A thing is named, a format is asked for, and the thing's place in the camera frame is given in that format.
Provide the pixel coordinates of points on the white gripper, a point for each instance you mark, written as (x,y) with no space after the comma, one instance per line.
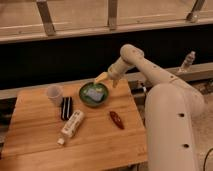
(115,72)

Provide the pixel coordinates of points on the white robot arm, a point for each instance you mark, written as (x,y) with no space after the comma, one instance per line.
(169,107)

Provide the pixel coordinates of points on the blue sponge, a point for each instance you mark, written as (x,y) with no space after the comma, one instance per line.
(94,95)

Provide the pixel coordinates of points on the green bowl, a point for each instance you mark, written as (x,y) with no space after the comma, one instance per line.
(99,87)

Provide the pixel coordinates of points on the red chili pepper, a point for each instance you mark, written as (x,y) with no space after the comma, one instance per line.
(116,119)

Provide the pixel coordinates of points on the black rectangular case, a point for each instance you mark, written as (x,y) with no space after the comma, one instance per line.
(66,108)

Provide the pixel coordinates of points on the white tube bottle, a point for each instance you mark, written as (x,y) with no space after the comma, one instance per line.
(71,126)

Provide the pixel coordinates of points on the clear plastic bottle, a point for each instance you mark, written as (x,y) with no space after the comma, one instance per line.
(188,61)

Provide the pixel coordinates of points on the metal railing frame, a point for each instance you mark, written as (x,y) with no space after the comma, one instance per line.
(28,20)

